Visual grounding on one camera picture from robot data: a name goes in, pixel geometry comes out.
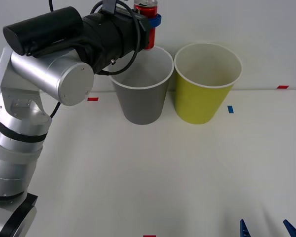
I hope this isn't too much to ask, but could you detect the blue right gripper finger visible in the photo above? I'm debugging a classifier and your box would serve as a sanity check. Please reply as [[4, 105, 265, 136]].
[[239, 218, 251, 237], [283, 219, 296, 237]]

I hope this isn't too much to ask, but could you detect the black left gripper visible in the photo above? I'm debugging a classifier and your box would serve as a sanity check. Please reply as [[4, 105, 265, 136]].
[[115, 9, 162, 57]]

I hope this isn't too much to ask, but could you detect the red drink can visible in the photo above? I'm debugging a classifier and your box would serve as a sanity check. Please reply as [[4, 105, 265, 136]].
[[134, 0, 161, 51]]

